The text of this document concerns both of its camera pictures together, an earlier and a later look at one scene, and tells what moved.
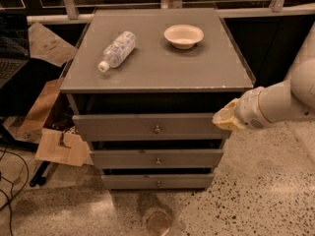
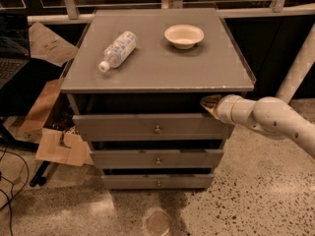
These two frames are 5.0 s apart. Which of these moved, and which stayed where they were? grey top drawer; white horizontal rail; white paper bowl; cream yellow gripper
Moved: cream yellow gripper
Stayed: white paper bowl; white horizontal rail; grey top drawer
